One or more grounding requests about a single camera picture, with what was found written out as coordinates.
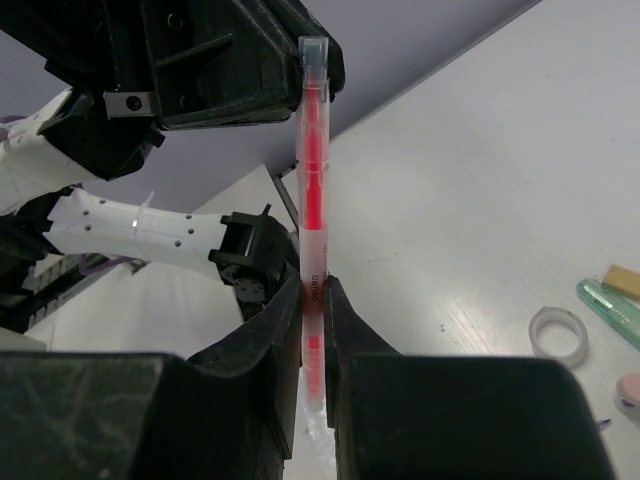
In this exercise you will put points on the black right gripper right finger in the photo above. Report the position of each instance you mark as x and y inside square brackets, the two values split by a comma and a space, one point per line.
[399, 416]

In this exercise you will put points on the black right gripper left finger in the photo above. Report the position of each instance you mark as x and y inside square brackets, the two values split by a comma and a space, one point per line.
[227, 412]

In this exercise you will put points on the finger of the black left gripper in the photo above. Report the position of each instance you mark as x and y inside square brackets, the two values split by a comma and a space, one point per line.
[98, 49]
[230, 63]

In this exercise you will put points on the red highlighter pen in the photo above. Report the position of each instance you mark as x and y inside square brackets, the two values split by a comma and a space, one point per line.
[312, 152]

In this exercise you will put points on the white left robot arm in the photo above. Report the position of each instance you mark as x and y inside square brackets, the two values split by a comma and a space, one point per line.
[46, 209]

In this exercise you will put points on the clear tape roll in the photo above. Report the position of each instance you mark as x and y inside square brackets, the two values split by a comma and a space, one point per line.
[558, 334]

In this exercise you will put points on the green correction tape dispenser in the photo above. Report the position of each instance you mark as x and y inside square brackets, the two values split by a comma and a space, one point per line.
[619, 313]

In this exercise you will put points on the yellow eraser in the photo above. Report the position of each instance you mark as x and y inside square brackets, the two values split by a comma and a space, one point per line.
[623, 280]

